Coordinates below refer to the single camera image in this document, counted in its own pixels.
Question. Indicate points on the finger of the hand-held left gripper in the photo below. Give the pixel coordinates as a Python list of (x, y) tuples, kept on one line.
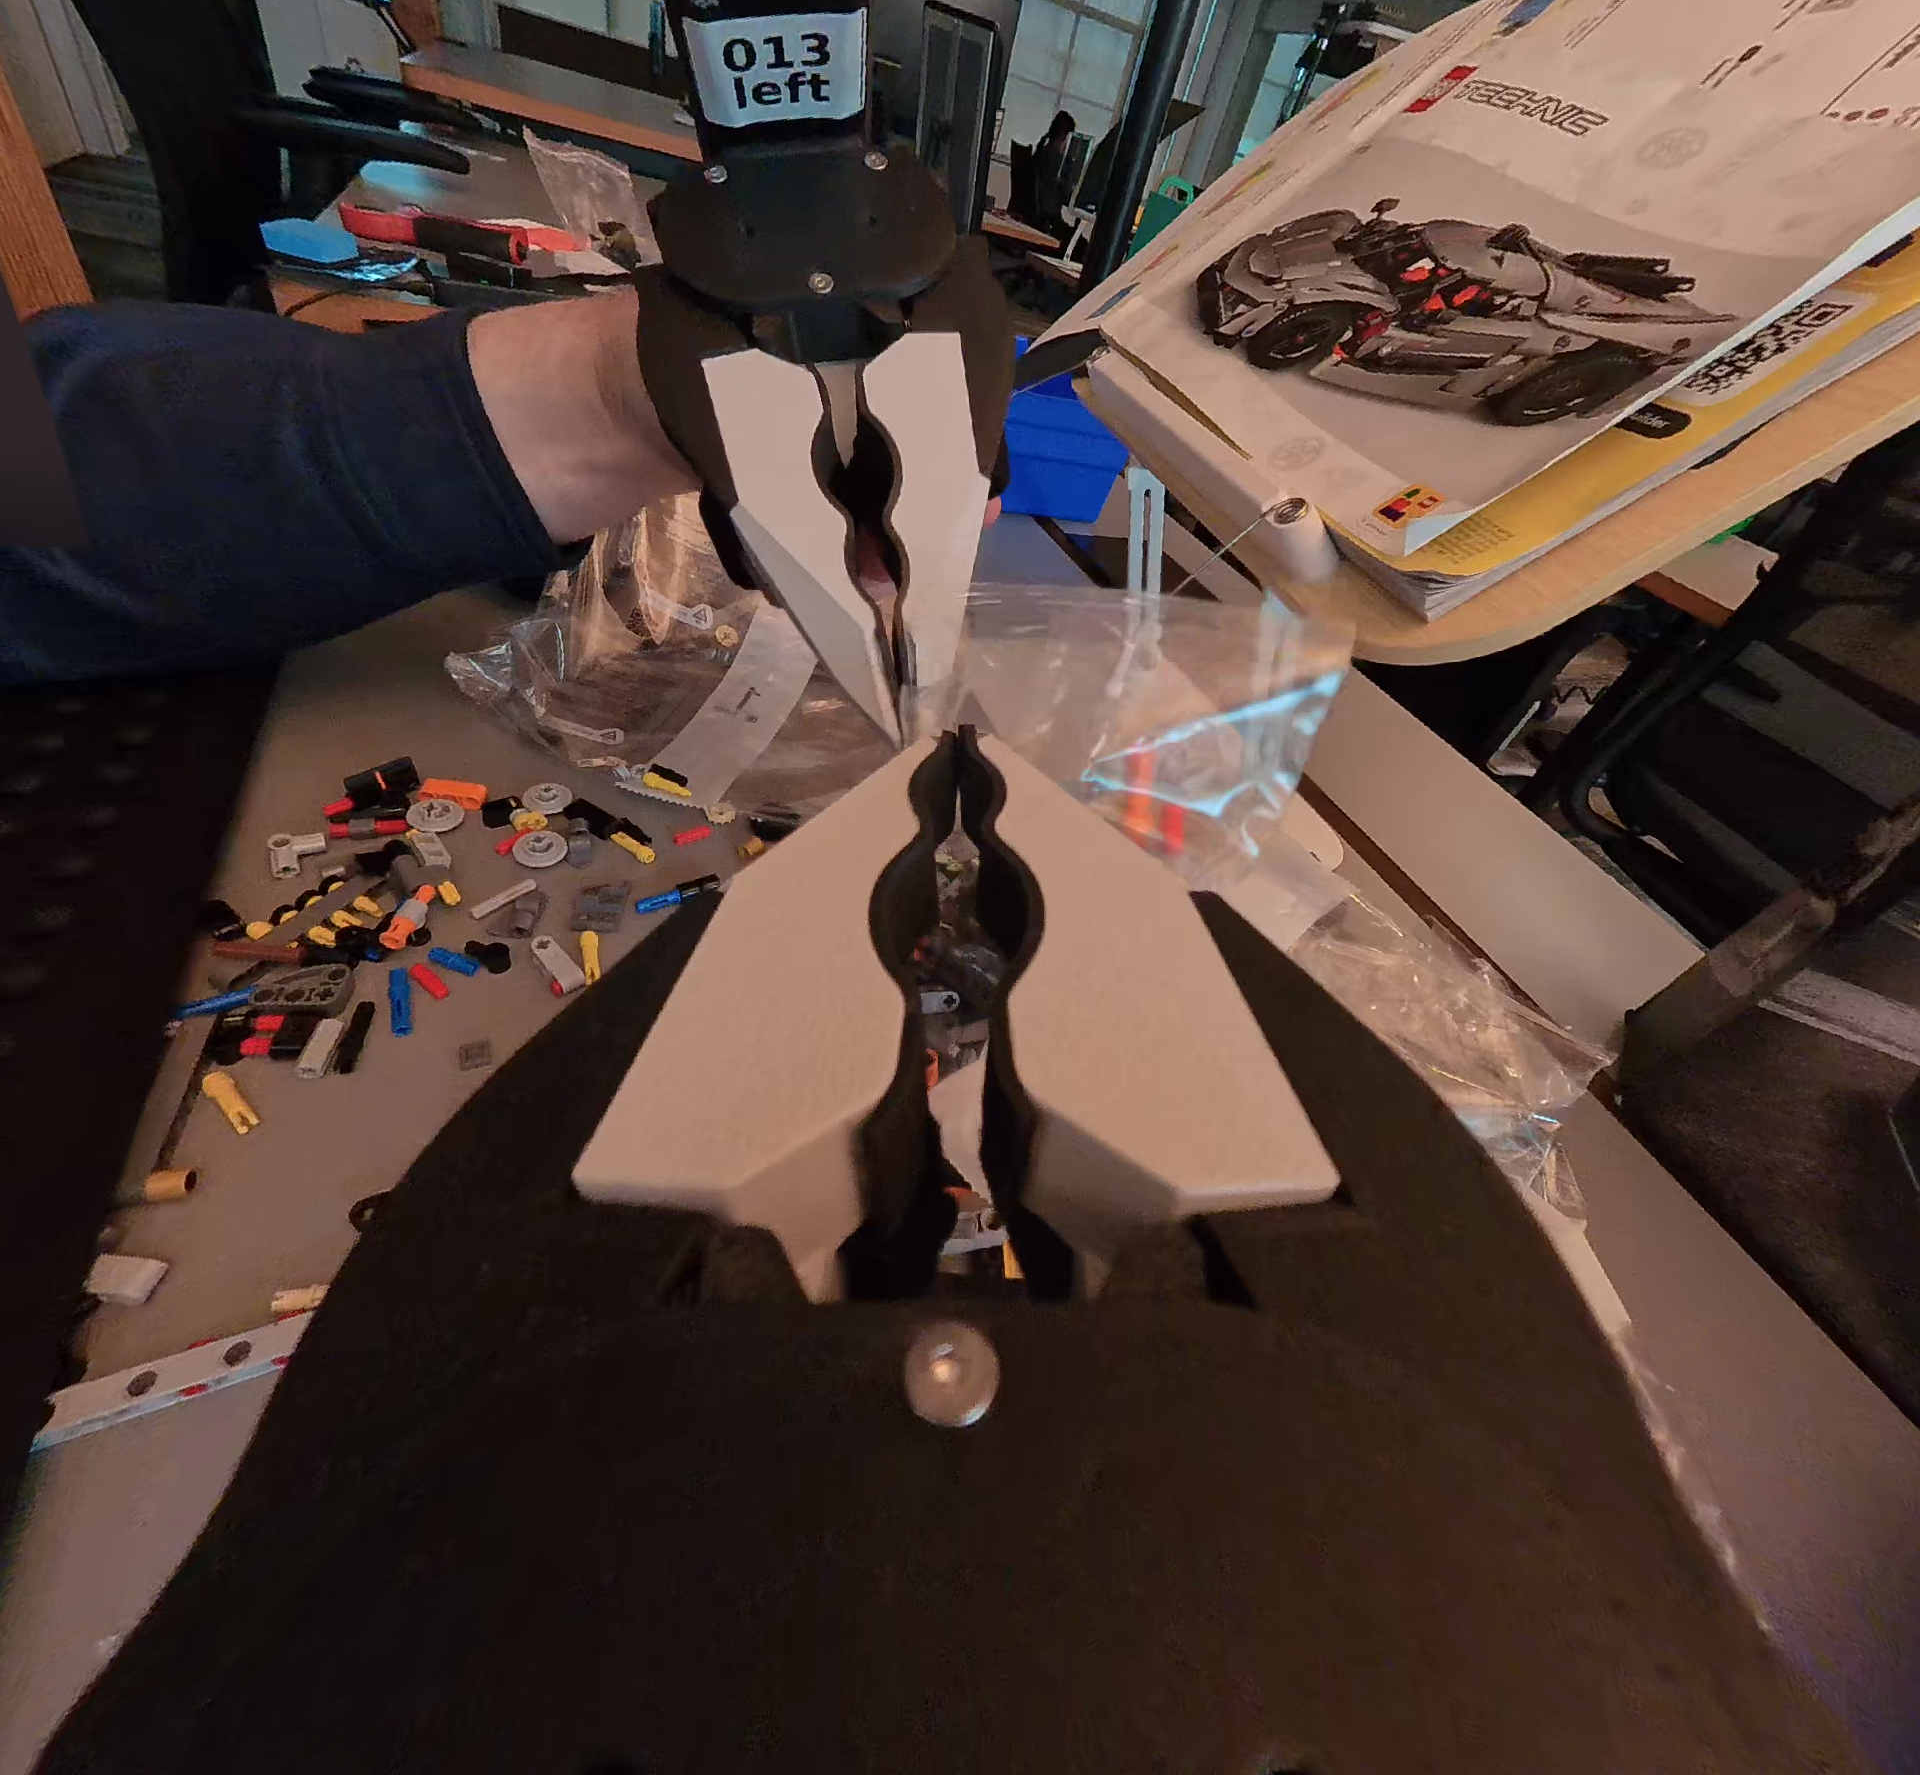
[(780, 515), (946, 484)]

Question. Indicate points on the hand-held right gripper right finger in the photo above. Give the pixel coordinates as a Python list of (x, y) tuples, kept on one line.
[(1170, 1038)]

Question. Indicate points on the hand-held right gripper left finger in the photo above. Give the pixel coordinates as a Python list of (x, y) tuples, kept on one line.
[(751, 1038)]

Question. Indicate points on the small clear lego bag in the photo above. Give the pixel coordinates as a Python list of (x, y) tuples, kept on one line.
[(1170, 710)]

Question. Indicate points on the person's left forearm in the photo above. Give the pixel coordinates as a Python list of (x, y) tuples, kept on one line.
[(270, 484)]

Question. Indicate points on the pile of loose lego pieces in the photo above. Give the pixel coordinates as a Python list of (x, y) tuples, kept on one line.
[(391, 904)]

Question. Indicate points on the long light grey lego beam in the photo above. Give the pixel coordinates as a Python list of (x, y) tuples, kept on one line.
[(167, 1379)]

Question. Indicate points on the person's left hand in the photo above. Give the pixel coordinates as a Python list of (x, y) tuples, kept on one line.
[(585, 410)]

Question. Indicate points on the blue storage bin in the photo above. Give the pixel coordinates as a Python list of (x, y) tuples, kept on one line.
[(1066, 448)]

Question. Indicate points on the black pointed flap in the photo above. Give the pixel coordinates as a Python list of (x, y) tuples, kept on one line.
[(1066, 358)]

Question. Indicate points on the torn open clear bag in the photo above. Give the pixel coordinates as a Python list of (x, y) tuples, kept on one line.
[(645, 665)]

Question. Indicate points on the small clear parts bag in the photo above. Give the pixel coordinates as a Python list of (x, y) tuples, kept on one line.
[(594, 193)]

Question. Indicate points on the clear bag with number strip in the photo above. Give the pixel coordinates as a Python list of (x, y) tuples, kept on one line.
[(1440, 1024)]

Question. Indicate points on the green container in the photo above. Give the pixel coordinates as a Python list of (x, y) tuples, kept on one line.
[(1174, 214)]

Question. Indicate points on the black sign stand pole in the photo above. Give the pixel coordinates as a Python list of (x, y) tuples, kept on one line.
[(1162, 50)]

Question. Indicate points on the wooden background desk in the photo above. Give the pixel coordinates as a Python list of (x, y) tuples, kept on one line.
[(347, 305)]

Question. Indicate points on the blue flat piece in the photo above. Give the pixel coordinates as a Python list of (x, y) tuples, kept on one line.
[(308, 242)]

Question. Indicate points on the wooden book stand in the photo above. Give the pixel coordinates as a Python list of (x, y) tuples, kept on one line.
[(1651, 606)]

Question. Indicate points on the black office chair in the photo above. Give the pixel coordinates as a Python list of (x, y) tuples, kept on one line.
[(167, 79)]

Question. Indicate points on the printed car picture sheet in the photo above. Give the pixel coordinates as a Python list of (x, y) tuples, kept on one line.
[(1575, 230)]

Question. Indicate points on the yellow-edged instruction booklet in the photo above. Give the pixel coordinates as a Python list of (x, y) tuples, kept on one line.
[(1651, 515)]

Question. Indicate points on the black metal frame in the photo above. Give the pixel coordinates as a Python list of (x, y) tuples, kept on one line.
[(1695, 724)]

